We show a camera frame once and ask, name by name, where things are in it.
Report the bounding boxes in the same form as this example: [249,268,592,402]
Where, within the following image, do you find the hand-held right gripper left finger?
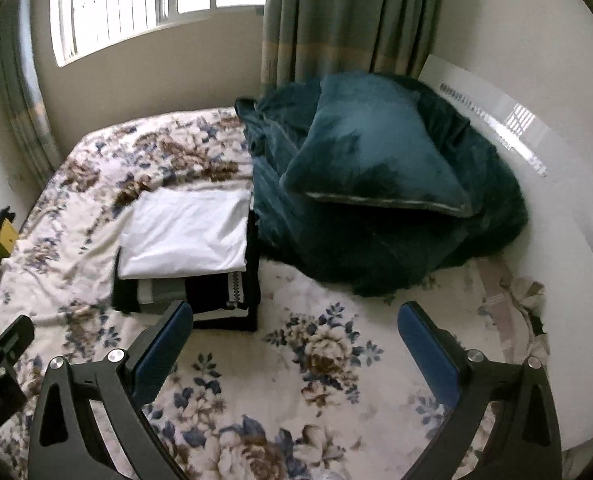
[26,300,194,480]

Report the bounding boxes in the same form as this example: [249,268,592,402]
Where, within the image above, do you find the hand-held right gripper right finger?
[397,301,563,480]

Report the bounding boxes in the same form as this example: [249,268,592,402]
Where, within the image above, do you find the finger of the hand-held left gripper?
[0,315,36,392]

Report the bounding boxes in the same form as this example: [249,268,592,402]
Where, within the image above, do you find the white T-shirt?
[118,188,254,281]

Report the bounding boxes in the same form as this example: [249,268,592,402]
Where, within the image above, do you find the stack of folded dark clothes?
[111,252,258,317]

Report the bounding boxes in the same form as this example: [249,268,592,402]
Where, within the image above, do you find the crumpled beige clothes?
[505,279,550,337]

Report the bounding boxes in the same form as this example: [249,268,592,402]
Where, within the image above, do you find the white folded garment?
[192,309,251,322]

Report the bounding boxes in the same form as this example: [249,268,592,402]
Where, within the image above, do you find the pink checked sheet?
[469,255,532,361]

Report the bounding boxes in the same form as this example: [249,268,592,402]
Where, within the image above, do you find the teal plush blanket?
[235,72,530,297]

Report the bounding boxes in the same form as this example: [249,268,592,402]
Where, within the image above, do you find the floral bedspread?
[0,107,510,480]

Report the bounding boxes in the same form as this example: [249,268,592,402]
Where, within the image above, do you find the white bed headboard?
[419,55,593,452]

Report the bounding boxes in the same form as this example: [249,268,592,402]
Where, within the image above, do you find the teal plush pillow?
[278,72,473,219]

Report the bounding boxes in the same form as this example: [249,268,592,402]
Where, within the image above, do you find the green striped curtain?
[0,0,63,187]
[260,0,445,97]

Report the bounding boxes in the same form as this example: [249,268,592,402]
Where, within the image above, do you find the barred window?
[49,0,273,69]

